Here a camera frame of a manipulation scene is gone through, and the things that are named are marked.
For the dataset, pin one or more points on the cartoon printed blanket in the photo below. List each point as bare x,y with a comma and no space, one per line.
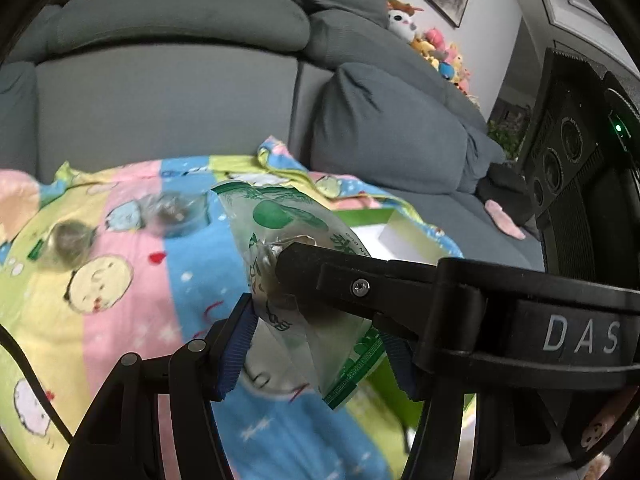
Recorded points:
125,310

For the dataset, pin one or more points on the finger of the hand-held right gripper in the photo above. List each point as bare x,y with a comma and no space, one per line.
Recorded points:
350,280

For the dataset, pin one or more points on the grey throw cushion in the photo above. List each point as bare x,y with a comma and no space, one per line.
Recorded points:
390,130

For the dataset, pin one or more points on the green cardboard box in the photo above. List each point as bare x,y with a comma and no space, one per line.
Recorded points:
367,218

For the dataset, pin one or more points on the pile of plush toys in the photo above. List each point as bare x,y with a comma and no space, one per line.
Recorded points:
440,55

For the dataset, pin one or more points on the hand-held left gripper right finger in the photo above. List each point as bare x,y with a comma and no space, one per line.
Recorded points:
400,365

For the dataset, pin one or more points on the green potted plant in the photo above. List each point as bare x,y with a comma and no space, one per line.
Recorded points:
505,135

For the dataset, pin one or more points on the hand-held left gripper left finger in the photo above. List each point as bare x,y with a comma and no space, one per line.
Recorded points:
235,355

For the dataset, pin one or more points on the clear green-printed steel wool packet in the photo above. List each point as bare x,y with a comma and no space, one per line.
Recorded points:
295,230
67,245
172,215

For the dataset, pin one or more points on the dark cloth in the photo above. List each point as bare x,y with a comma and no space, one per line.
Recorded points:
505,185

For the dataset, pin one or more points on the grey sofa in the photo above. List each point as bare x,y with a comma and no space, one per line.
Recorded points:
175,100

